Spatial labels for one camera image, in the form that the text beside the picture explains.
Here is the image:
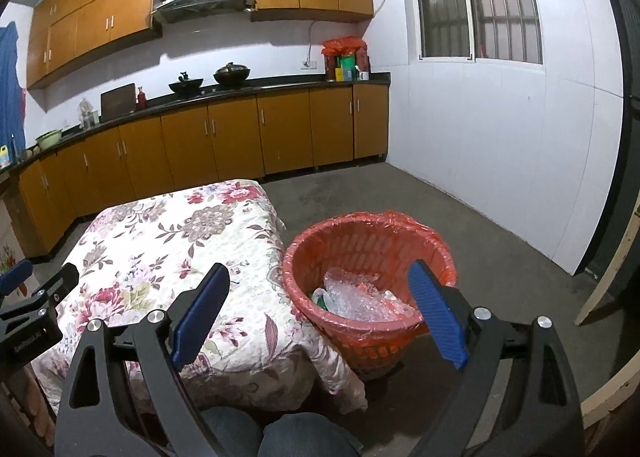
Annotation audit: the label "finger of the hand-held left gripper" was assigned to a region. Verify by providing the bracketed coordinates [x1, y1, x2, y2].
[0, 259, 35, 298]
[0, 263, 80, 324]

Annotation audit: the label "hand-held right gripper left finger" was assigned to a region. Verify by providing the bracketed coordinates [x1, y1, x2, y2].
[54, 263, 232, 457]

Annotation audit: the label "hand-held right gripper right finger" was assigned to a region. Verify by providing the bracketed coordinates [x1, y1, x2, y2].
[407, 259, 586, 457]

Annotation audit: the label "red plastic basket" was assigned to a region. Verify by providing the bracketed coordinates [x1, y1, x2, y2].
[282, 209, 458, 382]

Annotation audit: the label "clear crinkled plastic bag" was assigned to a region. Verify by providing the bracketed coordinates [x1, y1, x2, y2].
[312, 267, 418, 324]

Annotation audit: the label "white appliance with floral decal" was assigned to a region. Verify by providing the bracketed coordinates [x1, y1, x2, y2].
[0, 192, 32, 298]

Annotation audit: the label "floral quilted cloth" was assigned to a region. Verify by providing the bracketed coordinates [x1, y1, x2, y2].
[32, 179, 368, 413]

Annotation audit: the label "person's left leg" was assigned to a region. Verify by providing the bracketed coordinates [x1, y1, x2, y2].
[201, 407, 266, 457]

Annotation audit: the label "person's leg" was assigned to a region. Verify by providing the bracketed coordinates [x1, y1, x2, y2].
[257, 412, 364, 457]
[201, 407, 266, 457]

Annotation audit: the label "person's right leg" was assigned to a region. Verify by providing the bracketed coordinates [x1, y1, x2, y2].
[257, 412, 364, 457]

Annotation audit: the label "glass jar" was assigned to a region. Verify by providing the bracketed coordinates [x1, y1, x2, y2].
[77, 98, 98, 130]

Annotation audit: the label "light wooden plank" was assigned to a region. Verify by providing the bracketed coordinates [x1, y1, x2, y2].
[574, 197, 640, 328]
[581, 371, 640, 440]

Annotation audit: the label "wooden base cabinets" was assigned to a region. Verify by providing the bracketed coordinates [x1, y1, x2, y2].
[17, 84, 390, 258]

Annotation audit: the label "blue hanging cloth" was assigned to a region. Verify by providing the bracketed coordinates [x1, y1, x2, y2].
[0, 21, 26, 150]

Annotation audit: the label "brown rectangular board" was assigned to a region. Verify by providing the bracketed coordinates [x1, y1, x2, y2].
[101, 83, 137, 120]

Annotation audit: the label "black wok with ladle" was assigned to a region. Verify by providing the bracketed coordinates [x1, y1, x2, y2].
[168, 71, 205, 98]

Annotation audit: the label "black wok with lid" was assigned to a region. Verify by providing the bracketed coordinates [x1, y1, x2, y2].
[213, 62, 251, 88]

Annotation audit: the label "black kitchen countertop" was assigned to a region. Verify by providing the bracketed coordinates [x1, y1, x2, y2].
[0, 72, 391, 178]

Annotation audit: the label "green and yellow boxes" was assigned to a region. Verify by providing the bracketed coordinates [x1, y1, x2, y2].
[334, 56, 357, 83]

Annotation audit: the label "red plastic bag on goods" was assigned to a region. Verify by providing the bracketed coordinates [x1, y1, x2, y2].
[322, 36, 369, 82]

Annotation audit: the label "barred window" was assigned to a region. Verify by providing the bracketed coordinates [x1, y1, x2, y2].
[407, 0, 544, 65]

